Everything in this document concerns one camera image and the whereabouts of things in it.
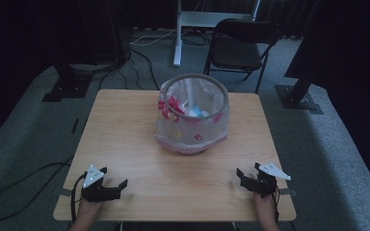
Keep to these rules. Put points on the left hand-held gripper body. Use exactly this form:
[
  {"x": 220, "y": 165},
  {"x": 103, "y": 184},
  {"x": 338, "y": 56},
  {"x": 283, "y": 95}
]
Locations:
[{"x": 96, "y": 192}]

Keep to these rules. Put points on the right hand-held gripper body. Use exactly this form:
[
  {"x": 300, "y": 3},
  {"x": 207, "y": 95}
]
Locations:
[{"x": 263, "y": 186}]

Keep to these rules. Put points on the brown ribbed translucent bin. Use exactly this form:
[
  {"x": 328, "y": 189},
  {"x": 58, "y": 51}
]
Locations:
[{"x": 189, "y": 146}]

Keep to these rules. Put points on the clear plastic bin bag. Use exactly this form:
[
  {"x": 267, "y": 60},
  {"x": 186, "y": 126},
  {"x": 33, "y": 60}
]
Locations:
[{"x": 186, "y": 131}]

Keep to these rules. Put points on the person's left hand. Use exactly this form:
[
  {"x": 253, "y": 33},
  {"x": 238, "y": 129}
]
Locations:
[{"x": 88, "y": 210}]

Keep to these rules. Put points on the person's right hand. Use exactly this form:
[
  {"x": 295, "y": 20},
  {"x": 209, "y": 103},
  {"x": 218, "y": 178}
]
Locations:
[{"x": 266, "y": 208}]

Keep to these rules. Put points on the grey tape strip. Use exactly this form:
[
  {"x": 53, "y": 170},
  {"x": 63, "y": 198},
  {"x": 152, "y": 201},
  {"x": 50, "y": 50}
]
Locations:
[
  {"x": 65, "y": 192},
  {"x": 289, "y": 192}
]

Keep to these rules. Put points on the black floor tape strip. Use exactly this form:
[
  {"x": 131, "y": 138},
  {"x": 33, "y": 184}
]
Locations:
[{"x": 74, "y": 126}]

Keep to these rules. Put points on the red and pink crumpled wrappers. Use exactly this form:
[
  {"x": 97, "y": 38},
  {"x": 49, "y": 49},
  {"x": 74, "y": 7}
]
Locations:
[{"x": 173, "y": 104}]

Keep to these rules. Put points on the black folding chair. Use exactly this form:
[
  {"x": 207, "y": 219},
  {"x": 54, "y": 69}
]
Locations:
[{"x": 236, "y": 53}]

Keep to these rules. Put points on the black stand with base plate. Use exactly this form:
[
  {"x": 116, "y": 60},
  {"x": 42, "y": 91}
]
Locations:
[
  {"x": 297, "y": 99},
  {"x": 67, "y": 89}
]

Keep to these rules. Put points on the white desk frame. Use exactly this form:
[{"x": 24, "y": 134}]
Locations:
[{"x": 205, "y": 19}]

